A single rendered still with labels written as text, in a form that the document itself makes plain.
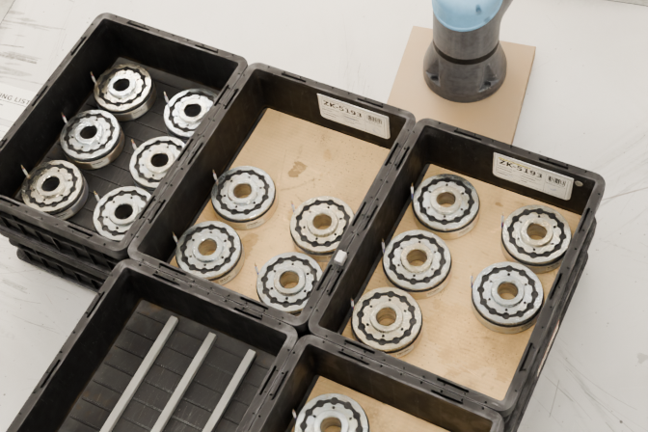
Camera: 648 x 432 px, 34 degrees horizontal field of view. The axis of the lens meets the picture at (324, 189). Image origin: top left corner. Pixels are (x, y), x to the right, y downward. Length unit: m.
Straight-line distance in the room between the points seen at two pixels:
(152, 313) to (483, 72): 0.71
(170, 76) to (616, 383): 0.91
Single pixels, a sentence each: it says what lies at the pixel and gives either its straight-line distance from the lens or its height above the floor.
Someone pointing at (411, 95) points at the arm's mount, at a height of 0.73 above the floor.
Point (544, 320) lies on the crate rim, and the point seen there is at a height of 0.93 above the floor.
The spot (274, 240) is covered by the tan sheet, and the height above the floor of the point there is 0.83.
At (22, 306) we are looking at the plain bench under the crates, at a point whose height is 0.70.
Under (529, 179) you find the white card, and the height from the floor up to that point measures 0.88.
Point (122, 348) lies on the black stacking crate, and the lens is 1.62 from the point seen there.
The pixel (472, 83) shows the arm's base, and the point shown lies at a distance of 1.88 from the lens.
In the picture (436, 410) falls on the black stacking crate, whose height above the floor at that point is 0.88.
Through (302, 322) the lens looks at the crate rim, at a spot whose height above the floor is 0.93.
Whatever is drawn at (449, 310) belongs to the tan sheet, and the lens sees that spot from 1.58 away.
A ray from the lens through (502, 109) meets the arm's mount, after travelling 1.91.
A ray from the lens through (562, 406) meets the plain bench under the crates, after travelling 1.67.
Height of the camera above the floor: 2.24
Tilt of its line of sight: 56 degrees down
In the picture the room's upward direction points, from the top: 11 degrees counter-clockwise
